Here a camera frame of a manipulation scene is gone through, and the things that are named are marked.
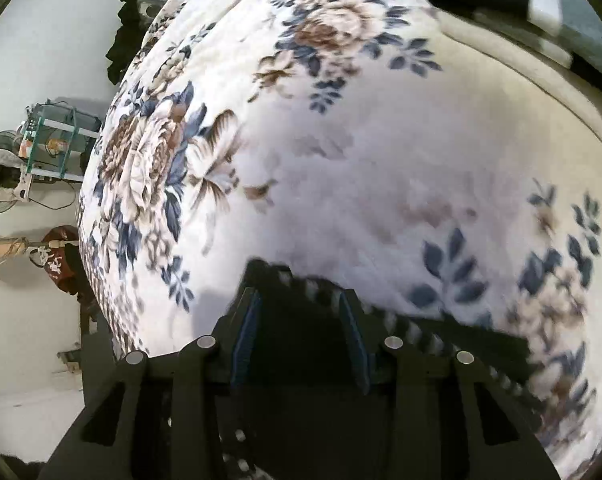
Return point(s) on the teal storage rack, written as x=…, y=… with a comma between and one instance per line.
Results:
x=56, y=135

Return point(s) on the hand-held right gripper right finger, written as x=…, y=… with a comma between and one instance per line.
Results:
x=356, y=345

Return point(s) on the hanging black clothes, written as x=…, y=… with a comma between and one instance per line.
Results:
x=126, y=35

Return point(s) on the standing fan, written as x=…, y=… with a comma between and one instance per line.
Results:
x=1, y=175

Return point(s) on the dark striped sweater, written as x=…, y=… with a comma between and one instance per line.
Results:
x=301, y=335

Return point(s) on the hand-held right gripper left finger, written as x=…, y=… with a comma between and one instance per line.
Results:
x=246, y=342

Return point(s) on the red printed bag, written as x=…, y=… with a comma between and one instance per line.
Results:
x=61, y=260

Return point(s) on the floral blanket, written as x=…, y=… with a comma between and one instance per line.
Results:
x=331, y=160

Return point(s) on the folded white garment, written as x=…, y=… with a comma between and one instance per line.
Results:
x=521, y=60

